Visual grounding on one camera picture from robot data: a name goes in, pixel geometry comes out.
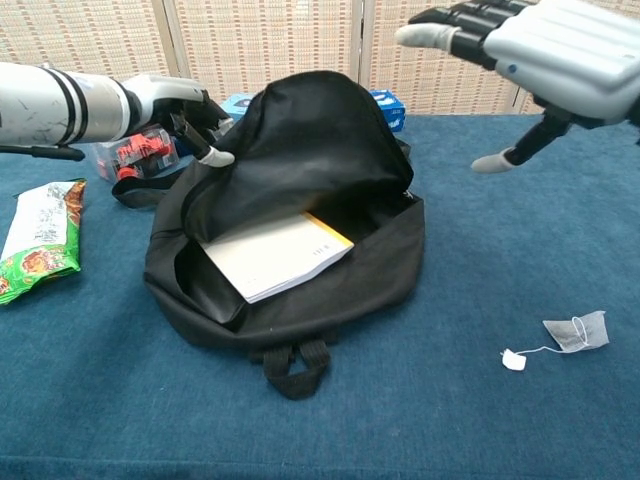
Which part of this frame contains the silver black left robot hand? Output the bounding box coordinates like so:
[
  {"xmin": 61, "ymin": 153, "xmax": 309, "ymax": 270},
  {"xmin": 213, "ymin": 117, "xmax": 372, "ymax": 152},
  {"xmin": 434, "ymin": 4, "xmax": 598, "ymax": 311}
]
[{"xmin": 119, "ymin": 74, "xmax": 236, "ymax": 169}]

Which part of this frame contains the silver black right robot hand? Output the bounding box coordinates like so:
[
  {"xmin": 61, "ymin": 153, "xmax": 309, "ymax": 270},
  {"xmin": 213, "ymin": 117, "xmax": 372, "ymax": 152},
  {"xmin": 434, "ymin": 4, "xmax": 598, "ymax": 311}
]
[{"xmin": 394, "ymin": 0, "xmax": 640, "ymax": 175}]

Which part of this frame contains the black fabric backpack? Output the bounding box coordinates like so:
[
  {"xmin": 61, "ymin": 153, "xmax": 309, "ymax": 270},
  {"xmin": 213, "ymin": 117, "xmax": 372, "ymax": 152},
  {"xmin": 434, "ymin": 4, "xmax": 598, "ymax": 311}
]
[{"xmin": 112, "ymin": 69, "xmax": 426, "ymax": 401}]

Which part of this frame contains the white notebook yellow spine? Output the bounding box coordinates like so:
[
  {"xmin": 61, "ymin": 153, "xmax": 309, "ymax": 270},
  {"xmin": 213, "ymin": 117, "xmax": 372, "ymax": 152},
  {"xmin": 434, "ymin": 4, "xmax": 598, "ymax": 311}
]
[{"xmin": 192, "ymin": 209, "xmax": 355, "ymax": 305}]

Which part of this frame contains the clear box with red toy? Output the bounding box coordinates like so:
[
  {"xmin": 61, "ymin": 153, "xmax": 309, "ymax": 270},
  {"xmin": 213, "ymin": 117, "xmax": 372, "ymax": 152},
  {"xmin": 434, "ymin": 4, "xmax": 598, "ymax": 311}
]
[{"xmin": 92, "ymin": 127, "xmax": 180, "ymax": 182}]

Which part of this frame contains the light blue cube box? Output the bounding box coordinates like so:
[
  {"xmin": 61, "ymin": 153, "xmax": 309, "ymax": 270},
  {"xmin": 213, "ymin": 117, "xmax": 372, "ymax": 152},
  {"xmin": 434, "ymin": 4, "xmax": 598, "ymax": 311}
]
[{"xmin": 219, "ymin": 92, "xmax": 256, "ymax": 124}]

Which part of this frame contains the green white snack packet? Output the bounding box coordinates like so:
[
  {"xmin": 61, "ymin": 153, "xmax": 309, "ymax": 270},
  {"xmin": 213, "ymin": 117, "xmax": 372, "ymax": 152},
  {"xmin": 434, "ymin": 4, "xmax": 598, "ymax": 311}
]
[{"xmin": 0, "ymin": 178, "xmax": 88, "ymax": 307}]

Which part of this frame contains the blue pink cookie box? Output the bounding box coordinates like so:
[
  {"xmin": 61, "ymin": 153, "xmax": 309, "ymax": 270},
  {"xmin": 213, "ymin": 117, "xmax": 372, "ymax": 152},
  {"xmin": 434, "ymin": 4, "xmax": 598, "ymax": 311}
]
[{"xmin": 369, "ymin": 88, "xmax": 407, "ymax": 132}]

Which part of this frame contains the grey tea bag with tag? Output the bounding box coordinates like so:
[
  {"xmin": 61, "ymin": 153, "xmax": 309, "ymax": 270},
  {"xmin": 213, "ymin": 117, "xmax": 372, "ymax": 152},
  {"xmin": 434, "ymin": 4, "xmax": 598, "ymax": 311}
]
[{"xmin": 498, "ymin": 310, "xmax": 611, "ymax": 373}]

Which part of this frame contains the blue velvet tablecloth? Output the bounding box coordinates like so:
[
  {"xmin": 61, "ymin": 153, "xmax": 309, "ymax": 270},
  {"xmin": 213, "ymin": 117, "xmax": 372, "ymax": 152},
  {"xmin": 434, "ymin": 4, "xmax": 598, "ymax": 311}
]
[{"xmin": 0, "ymin": 113, "xmax": 640, "ymax": 480}]

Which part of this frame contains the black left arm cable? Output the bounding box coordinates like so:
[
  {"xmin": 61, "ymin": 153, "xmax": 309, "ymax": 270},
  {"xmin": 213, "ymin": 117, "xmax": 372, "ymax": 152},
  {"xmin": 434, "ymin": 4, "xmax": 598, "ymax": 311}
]
[{"xmin": 0, "ymin": 143, "xmax": 86, "ymax": 163}]

